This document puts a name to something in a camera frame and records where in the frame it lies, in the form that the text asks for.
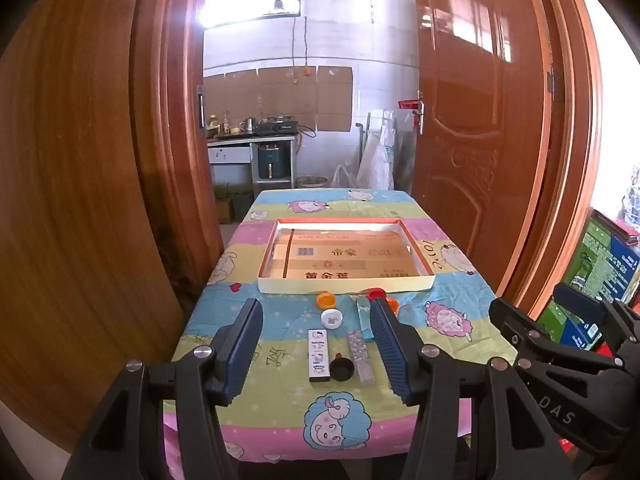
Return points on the orange bottle cap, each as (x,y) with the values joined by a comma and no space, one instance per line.
(393,306)
(326,300)

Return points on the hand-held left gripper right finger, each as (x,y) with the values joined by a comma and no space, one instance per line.
(391,360)

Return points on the floral patterned bar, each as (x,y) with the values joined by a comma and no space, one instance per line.
(361,357)

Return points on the brown wooden door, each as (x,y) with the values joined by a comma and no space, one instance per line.
(475,135)

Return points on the white bottle cap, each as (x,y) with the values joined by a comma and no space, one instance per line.
(331,318)

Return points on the black gas stove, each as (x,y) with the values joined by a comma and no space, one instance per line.
(275,126)

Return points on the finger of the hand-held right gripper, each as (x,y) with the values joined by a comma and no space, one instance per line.
(585,302)
(515,317)

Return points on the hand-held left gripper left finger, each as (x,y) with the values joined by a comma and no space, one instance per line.
(240,355)

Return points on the potted green plants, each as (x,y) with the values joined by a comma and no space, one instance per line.
(227,197)

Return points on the brown wooden board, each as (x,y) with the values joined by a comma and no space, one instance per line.
(75,210)

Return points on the stack of green cartons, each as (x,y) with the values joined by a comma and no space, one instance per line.
(600,265)

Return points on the cartoon printed tablecloth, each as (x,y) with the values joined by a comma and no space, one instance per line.
(280,320)

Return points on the large white sack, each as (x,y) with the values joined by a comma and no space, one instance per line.
(377,160)

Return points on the orange rimmed shallow box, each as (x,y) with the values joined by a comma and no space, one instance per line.
(345,286)

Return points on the red bottle cap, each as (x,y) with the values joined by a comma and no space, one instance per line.
(375,292)

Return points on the white plastic bag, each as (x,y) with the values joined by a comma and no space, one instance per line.
(344,177)

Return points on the green air fryer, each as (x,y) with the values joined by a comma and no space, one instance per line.
(274,161)

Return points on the white kitchen cabinet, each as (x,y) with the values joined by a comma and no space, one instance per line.
(230,155)

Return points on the woven basket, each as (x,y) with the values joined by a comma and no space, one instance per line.
(311,182)

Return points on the brown wooden door frame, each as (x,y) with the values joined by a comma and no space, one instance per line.
(170,110)

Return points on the cardboard sheets on wall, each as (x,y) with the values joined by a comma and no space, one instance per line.
(280,95)

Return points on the white cartoon printed box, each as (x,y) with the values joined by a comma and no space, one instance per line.
(318,355)

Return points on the black bottle cap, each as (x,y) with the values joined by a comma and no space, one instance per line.
(342,368)

